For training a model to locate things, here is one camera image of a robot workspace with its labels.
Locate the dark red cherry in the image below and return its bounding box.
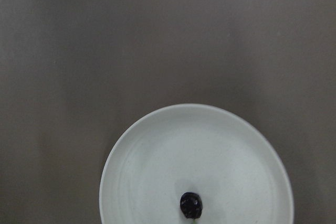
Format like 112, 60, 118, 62
180, 192, 203, 220

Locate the white speckled plate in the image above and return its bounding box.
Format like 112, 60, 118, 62
99, 104, 294, 223

